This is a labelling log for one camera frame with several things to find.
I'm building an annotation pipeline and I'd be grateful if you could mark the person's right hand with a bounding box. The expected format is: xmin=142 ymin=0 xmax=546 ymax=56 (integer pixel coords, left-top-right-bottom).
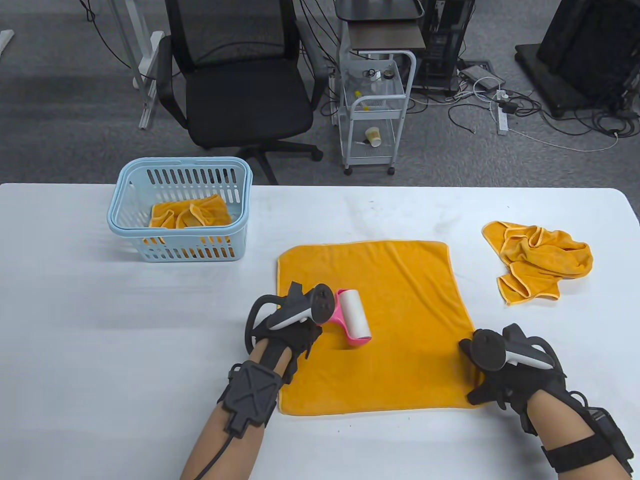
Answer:
xmin=459 ymin=324 xmax=568 ymax=437

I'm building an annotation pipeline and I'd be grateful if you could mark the person's left hand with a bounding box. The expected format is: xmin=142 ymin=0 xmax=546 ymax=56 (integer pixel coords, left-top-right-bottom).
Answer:
xmin=250 ymin=281 xmax=324 ymax=386

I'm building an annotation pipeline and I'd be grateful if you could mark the pink lint roller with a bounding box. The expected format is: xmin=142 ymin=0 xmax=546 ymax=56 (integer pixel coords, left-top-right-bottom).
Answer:
xmin=320 ymin=288 xmax=373 ymax=348

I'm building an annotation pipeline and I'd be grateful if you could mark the yellow square towel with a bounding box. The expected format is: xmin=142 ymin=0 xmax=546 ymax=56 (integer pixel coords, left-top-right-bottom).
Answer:
xmin=481 ymin=220 xmax=594 ymax=306
xmin=142 ymin=194 xmax=233 ymax=261
xmin=276 ymin=240 xmax=483 ymax=417

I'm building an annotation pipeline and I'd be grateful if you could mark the person's left forearm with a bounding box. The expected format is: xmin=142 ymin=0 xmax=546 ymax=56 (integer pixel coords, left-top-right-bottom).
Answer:
xmin=180 ymin=345 xmax=296 ymax=480

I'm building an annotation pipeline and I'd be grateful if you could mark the person's right forearm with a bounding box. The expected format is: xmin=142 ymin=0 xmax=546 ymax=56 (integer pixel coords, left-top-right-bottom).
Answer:
xmin=525 ymin=389 xmax=601 ymax=480

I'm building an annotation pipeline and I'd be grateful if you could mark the grey tracking controller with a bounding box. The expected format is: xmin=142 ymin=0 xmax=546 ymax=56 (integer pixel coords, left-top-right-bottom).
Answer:
xmin=245 ymin=283 xmax=336 ymax=353
xmin=472 ymin=330 xmax=556 ymax=372

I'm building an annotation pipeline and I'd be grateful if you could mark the light blue plastic basket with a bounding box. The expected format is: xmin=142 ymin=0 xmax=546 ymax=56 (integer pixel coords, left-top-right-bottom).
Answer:
xmin=107 ymin=156 xmax=254 ymax=263

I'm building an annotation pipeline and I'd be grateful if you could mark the white utility cart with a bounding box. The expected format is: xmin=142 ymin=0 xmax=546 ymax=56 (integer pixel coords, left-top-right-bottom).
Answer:
xmin=338 ymin=50 xmax=417 ymax=176

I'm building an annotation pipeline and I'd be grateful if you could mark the black office chair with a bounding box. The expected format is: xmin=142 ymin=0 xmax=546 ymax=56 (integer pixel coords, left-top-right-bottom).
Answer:
xmin=156 ymin=0 xmax=331 ymax=186

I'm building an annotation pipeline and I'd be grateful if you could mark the white power strip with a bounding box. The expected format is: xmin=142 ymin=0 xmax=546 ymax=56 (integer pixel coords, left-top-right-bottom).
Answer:
xmin=496 ymin=89 xmax=510 ymax=136

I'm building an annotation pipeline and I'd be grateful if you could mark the grey power adapter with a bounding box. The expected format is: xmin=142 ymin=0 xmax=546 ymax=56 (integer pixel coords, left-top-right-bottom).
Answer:
xmin=458 ymin=65 xmax=505 ymax=92

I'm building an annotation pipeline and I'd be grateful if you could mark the brown board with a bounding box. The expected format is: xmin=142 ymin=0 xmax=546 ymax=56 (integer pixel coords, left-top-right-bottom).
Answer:
xmin=347 ymin=22 xmax=427 ymax=51

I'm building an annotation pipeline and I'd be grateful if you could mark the black computer tower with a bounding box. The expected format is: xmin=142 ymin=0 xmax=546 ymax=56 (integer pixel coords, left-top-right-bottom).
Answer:
xmin=417 ymin=0 xmax=476 ymax=93

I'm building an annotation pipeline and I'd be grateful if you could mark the black side table top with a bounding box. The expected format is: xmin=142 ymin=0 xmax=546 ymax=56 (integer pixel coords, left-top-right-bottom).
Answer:
xmin=334 ymin=0 xmax=426 ymax=22

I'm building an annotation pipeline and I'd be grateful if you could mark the black display stand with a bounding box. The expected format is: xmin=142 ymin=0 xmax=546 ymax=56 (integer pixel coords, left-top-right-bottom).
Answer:
xmin=515 ymin=0 xmax=640 ymax=118

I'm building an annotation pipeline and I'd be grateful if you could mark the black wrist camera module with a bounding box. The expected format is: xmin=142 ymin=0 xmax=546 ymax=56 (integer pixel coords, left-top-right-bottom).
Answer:
xmin=542 ymin=407 xmax=635 ymax=480
xmin=217 ymin=362 xmax=283 ymax=440

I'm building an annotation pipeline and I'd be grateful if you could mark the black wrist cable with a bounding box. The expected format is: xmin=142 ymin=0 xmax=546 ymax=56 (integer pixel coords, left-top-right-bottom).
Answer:
xmin=192 ymin=434 xmax=236 ymax=480

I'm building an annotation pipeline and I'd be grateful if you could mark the white cable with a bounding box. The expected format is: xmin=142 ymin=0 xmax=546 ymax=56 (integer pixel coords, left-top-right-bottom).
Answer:
xmin=507 ymin=127 xmax=621 ymax=152

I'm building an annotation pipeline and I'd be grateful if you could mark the white desk leg frame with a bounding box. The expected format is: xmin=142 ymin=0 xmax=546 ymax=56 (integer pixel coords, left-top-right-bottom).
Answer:
xmin=107 ymin=0 xmax=166 ymax=131

